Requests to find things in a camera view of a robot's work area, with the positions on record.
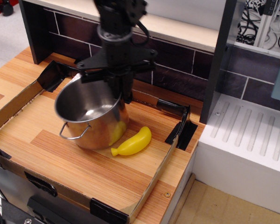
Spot tangled black cables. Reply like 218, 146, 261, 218
237, 0, 280, 50

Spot orange slice toy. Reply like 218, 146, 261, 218
72, 73, 82, 81

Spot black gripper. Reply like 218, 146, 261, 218
77, 37, 158, 104

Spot cardboard fence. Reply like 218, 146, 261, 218
0, 57, 201, 224

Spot brass screw in tabletop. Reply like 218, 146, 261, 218
164, 192, 171, 198

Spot dark vertical post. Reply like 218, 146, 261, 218
200, 0, 237, 124

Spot yellow toy banana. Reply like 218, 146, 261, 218
111, 126, 152, 156

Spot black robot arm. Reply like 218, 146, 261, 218
77, 0, 157, 104

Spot stainless steel pot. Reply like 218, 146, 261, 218
55, 78, 129, 150

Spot white drying rack block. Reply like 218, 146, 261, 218
193, 95, 280, 213

